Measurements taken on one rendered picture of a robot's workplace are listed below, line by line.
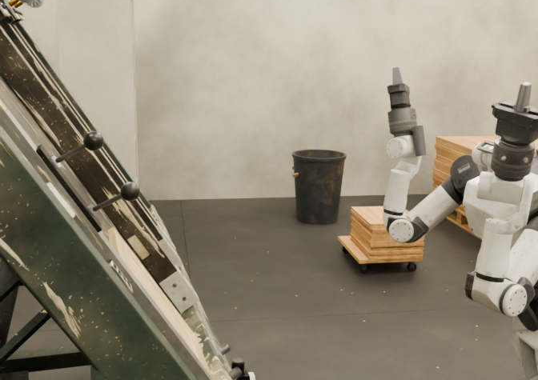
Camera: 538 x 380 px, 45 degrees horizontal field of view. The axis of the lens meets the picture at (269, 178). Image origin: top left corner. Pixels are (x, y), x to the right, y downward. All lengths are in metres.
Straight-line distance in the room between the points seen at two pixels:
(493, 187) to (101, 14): 4.37
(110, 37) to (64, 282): 4.53
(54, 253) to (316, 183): 5.13
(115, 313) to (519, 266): 0.99
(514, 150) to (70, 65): 4.47
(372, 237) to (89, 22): 2.81
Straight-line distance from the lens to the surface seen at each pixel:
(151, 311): 1.41
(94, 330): 1.14
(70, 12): 5.58
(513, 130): 1.53
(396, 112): 2.10
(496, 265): 1.62
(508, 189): 1.59
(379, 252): 4.95
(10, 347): 2.08
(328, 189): 6.16
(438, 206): 2.13
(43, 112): 1.92
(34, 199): 1.07
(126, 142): 5.60
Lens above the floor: 1.73
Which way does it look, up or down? 12 degrees down
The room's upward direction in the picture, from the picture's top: 1 degrees clockwise
